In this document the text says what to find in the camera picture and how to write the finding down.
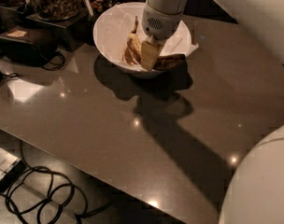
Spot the black device with label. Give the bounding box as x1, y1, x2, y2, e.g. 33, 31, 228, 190
0, 26, 58, 67

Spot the white paper napkin liner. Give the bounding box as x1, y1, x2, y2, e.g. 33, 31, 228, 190
99, 4, 200, 59

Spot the white ceramic bowl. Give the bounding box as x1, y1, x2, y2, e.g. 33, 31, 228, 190
92, 2, 193, 79

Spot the black coiled floor cable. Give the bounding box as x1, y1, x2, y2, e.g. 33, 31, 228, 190
0, 140, 118, 224

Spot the glass jar of nuts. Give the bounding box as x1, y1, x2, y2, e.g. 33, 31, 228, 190
30, 0, 81, 21

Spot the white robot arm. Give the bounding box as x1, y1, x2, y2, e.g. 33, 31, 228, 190
139, 0, 284, 224

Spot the white and black floor box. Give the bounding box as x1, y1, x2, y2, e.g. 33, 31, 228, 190
0, 148, 26, 192

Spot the black cable on table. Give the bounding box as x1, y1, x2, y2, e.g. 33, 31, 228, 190
40, 50, 66, 72

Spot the dark stand under jar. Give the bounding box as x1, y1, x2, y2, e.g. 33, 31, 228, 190
26, 9, 90, 51

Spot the small brown banana piece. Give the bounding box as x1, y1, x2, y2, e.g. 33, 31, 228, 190
153, 54, 186, 71

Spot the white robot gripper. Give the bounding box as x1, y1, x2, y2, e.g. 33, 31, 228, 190
141, 0, 183, 71

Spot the spotted ripe banana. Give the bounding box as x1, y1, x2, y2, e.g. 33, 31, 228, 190
122, 19, 141, 66

